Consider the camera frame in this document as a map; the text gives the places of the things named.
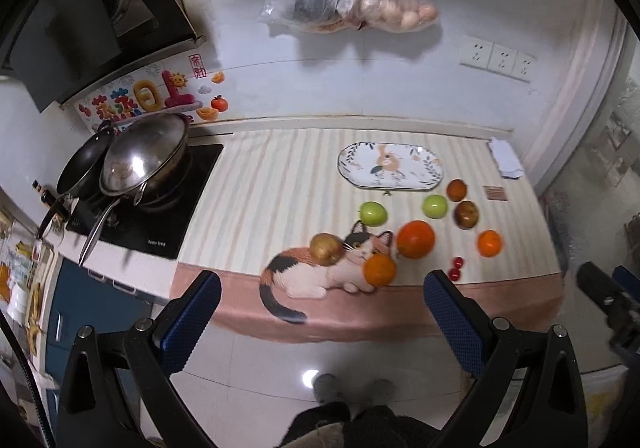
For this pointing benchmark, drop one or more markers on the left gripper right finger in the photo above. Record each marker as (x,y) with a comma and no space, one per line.
(550,409)

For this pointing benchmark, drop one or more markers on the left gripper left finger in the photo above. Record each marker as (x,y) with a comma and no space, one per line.
(93,410)

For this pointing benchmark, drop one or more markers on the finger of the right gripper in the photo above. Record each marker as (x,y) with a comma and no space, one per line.
(628,281)
(602,290)

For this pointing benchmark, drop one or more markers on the large orange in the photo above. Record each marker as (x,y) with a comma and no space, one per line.
(415,240)

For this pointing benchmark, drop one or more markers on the green apple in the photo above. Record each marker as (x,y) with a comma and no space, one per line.
(373,214)
(435,207)

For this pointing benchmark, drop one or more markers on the brown pear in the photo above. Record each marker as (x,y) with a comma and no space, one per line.
(326,249)

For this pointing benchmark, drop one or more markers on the blue cabinet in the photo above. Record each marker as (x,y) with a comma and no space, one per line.
(80,299)

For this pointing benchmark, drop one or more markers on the small orange right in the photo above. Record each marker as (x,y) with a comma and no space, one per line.
(489,243)

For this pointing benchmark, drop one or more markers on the red cherry tomato lower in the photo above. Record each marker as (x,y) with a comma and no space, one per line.
(454,274)

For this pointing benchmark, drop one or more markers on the small brown coaster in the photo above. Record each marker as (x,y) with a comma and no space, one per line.
(495,193)

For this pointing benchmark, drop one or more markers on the white folded cloth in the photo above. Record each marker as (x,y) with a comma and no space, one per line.
(508,164)

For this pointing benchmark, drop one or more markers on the dark brown fruit lower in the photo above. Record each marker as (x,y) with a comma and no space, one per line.
(466,214)

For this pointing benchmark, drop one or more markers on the dark brown fruit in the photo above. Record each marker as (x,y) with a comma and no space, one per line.
(466,214)
(457,190)

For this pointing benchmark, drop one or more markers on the black induction cooktop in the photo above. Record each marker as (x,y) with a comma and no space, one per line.
(158,225)

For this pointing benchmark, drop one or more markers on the dark brown fruit upper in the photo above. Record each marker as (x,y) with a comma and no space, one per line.
(457,190)

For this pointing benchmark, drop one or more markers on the orange near cat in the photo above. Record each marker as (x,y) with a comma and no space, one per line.
(380,270)

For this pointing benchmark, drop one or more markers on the person's feet in slippers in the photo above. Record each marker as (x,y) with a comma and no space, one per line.
(329,389)

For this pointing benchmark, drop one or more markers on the black frying pan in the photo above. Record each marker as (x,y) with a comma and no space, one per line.
(80,177)

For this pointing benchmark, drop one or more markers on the steel wok with lid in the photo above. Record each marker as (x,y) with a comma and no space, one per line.
(140,161)

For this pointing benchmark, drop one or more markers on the floral oval plate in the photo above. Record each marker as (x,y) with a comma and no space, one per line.
(390,166)

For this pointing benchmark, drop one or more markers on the striped cat print mat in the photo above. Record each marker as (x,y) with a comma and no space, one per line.
(274,190)

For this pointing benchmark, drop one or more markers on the black range hood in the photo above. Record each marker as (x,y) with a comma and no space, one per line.
(60,49)

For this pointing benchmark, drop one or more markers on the white wall socket strip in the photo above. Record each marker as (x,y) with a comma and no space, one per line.
(497,59)

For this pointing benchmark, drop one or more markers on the colourful wall stickers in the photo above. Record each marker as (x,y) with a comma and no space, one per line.
(182,83)

